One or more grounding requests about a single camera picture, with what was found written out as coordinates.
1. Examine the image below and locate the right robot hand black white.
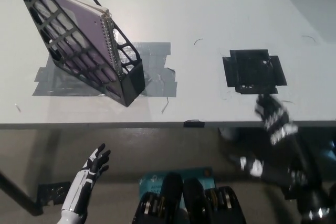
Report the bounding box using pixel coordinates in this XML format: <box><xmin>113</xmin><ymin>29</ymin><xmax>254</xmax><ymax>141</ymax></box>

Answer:
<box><xmin>254</xmin><ymin>94</ymin><xmax>299</xmax><ymax>146</ymax></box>

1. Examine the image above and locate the small black tape strip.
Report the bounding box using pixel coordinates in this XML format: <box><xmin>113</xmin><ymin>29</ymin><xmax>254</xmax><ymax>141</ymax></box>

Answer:
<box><xmin>183</xmin><ymin>120</ymin><xmax>206</xmax><ymax>129</ymax></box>

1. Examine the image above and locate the black lattice file shelf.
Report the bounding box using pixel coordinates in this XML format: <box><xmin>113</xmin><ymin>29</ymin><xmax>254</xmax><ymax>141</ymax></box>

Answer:
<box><xmin>10</xmin><ymin>0</ymin><xmax>146</xmax><ymax>108</ymax></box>

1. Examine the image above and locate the black floor tape patch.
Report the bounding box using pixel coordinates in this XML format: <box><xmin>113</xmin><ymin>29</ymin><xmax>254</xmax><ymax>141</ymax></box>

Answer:
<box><xmin>36</xmin><ymin>181</ymin><xmax>72</xmax><ymax>207</ymax></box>

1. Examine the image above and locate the teal cardboard box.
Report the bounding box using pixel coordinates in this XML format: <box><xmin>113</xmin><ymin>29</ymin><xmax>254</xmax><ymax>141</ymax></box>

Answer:
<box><xmin>138</xmin><ymin>166</ymin><xmax>217</xmax><ymax>210</ymax></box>

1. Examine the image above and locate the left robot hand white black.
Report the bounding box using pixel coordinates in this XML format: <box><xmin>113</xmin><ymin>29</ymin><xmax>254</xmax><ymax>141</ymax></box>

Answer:
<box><xmin>61</xmin><ymin>143</ymin><xmax>111</xmax><ymax>215</ymax></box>

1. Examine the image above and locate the black table leg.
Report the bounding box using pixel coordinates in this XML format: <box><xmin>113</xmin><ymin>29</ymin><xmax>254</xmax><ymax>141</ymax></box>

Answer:
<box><xmin>0</xmin><ymin>168</ymin><xmax>44</xmax><ymax>216</ymax></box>

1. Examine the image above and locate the grey duct tape patch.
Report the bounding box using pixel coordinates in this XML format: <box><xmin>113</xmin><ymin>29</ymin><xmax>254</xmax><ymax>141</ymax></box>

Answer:
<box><xmin>33</xmin><ymin>41</ymin><xmax>178</xmax><ymax>98</ymax></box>

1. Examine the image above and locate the purple spiral notebook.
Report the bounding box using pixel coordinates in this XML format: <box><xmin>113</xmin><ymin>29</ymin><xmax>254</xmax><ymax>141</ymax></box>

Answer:
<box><xmin>20</xmin><ymin>0</ymin><xmax>124</xmax><ymax>84</ymax></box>

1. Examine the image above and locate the black tape square patch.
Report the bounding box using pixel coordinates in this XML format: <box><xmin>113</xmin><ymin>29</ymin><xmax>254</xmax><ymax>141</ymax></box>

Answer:
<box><xmin>222</xmin><ymin>49</ymin><xmax>287</xmax><ymax>95</ymax></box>

